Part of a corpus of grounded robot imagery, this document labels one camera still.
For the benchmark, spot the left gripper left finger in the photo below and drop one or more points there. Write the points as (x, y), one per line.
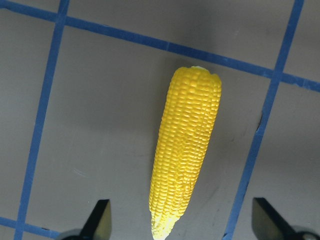
(98, 225)

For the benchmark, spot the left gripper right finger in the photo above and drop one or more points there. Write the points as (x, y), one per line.
(268, 224)

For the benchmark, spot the yellow corn cob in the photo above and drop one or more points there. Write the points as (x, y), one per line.
(186, 126)

